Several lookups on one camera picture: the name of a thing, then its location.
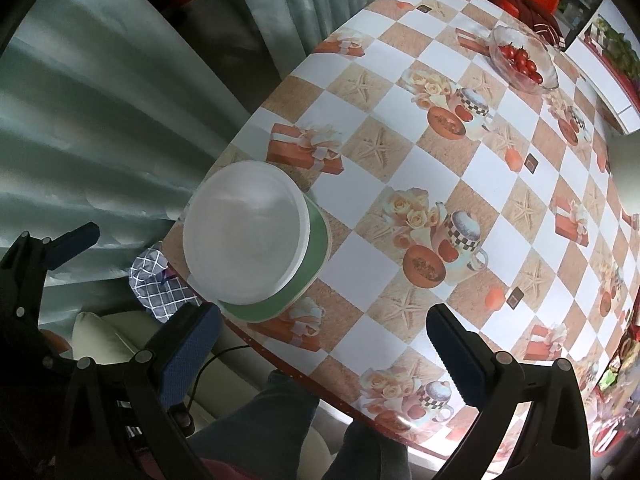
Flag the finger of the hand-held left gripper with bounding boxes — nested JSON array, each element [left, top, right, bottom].
[[0, 221, 101, 322]]

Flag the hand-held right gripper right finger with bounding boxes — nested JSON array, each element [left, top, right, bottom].
[[426, 302, 591, 480]]

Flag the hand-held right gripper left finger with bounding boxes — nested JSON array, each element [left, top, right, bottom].
[[55, 302, 223, 480]]

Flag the green rectangular plate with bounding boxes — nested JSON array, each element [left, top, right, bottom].
[[217, 194, 332, 323]]

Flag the grey checkered cloth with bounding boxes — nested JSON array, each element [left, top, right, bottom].
[[129, 242, 201, 323]]

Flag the beige sofa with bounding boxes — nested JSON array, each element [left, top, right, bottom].
[[70, 310, 351, 480]]

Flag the person's left leg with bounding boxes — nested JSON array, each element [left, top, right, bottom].
[[187, 370, 321, 480]]

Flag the person's leg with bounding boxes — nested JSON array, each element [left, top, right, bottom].
[[187, 370, 321, 480], [320, 417, 416, 480]]

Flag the pale green curtain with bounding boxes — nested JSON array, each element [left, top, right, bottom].
[[0, 0, 421, 321]]

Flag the person's right leg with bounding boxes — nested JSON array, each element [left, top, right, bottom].
[[320, 417, 416, 480]]

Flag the red round tray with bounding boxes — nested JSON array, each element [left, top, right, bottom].
[[590, 320, 640, 466]]

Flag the checkered printed tablecloth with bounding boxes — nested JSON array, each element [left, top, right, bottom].
[[162, 0, 640, 461]]

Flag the pile of cherry tomatoes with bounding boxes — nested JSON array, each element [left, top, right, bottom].
[[500, 42, 543, 86]]

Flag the white printed board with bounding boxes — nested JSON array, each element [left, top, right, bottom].
[[565, 0, 640, 133]]

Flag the glass bowl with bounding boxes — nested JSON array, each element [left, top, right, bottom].
[[489, 25, 559, 96]]

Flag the dark patterned cloth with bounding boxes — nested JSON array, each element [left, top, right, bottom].
[[507, 0, 568, 51]]

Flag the black cable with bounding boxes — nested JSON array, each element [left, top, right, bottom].
[[187, 344, 251, 411]]

